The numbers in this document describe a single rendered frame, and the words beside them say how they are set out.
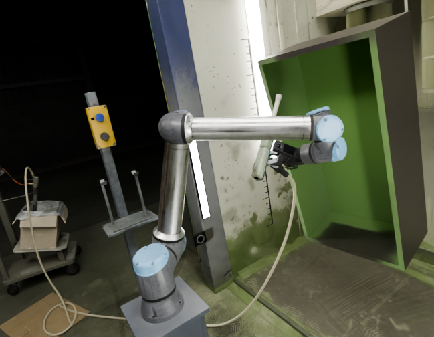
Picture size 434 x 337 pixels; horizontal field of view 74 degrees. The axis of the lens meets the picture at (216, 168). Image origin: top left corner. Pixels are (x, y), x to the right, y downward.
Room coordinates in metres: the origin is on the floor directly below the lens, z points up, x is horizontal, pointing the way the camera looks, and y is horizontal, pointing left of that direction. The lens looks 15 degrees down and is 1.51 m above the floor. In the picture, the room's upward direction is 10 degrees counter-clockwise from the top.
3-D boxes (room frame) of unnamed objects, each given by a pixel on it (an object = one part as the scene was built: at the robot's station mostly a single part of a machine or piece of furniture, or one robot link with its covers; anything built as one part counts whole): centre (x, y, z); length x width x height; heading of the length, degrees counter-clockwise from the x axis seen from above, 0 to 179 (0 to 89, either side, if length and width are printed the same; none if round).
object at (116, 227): (1.78, 0.62, 0.95); 0.26 x 0.15 x 0.32; 121
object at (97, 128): (1.87, 0.67, 1.42); 0.12 x 0.06 x 0.26; 121
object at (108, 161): (1.92, 0.70, 0.82); 0.06 x 0.06 x 1.64; 31
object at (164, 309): (1.10, 0.34, 0.69); 0.19 x 0.19 x 0.10
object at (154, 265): (1.11, 0.34, 0.83); 0.17 x 0.15 x 0.18; 168
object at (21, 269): (2.72, 1.96, 0.64); 0.73 x 0.50 x 1.27; 110
